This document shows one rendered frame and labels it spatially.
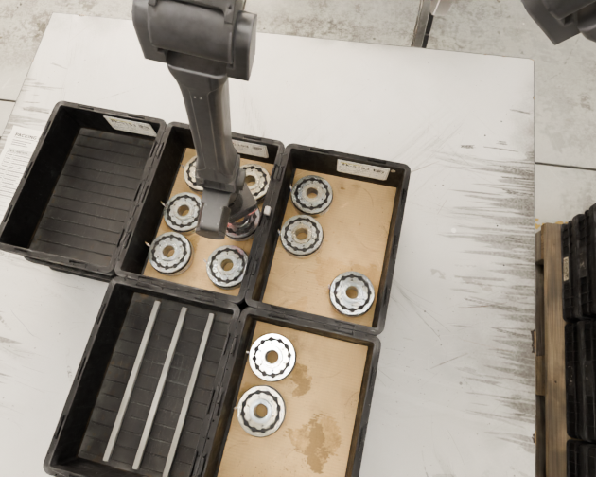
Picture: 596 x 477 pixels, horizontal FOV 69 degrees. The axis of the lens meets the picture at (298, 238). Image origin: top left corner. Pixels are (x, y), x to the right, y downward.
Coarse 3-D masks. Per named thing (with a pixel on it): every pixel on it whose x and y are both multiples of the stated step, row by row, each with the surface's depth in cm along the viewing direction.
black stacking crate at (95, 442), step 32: (128, 288) 100; (128, 320) 102; (160, 320) 102; (192, 320) 102; (224, 320) 101; (96, 352) 93; (128, 352) 100; (160, 352) 100; (192, 352) 99; (224, 352) 90; (96, 384) 96; (96, 416) 96; (128, 416) 96; (160, 416) 96; (192, 416) 95; (64, 448) 88; (96, 448) 94; (128, 448) 94; (160, 448) 94; (192, 448) 93
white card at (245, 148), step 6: (234, 144) 107; (240, 144) 107; (246, 144) 106; (252, 144) 105; (240, 150) 110; (246, 150) 109; (252, 150) 109; (258, 150) 108; (264, 150) 107; (264, 156) 110
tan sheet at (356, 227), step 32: (352, 192) 110; (384, 192) 109; (352, 224) 107; (384, 224) 107; (288, 256) 105; (320, 256) 105; (352, 256) 105; (288, 288) 103; (320, 288) 103; (352, 320) 100
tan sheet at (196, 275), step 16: (240, 160) 114; (176, 192) 112; (192, 192) 112; (160, 224) 109; (192, 240) 108; (208, 240) 107; (224, 240) 107; (208, 256) 106; (144, 272) 106; (192, 272) 105; (208, 288) 104
